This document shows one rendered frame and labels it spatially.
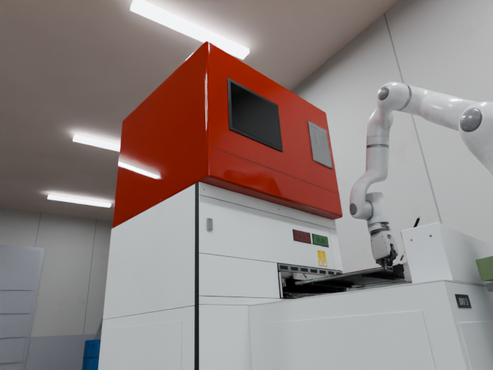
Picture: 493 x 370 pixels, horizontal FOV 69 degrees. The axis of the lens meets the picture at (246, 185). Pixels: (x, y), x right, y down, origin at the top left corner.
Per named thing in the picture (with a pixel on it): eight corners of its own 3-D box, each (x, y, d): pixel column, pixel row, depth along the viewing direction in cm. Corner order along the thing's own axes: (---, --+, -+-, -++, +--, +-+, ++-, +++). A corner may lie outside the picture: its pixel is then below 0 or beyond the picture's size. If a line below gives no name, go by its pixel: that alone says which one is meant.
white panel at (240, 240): (194, 305, 108) (194, 183, 124) (343, 307, 161) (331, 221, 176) (200, 304, 106) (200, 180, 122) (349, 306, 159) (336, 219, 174)
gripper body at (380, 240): (395, 227, 139) (402, 255, 134) (379, 233, 148) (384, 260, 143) (379, 226, 137) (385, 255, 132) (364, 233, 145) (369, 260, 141)
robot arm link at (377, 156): (362, 141, 140) (359, 219, 137) (394, 146, 145) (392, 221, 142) (347, 144, 148) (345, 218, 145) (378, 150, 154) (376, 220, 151)
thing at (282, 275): (279, 297, 131) (277, 271, 135) (345, 299, 160) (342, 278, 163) (283, 297, 130) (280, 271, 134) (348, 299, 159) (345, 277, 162)
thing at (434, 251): (412, 285, 88) (400, 230, 93) (481, 292, 124) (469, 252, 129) (453, 280, 82) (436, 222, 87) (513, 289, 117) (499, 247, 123)
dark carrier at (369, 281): (298, 283, 134) (298, 282, 134) (348, 287, 156) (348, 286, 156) (384, 269, 111) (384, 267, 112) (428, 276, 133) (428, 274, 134)
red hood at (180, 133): (111, 229, 168) (121, 120, 191) (239, 248, 221) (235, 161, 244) (208, 175, 118) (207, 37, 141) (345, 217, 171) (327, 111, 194)
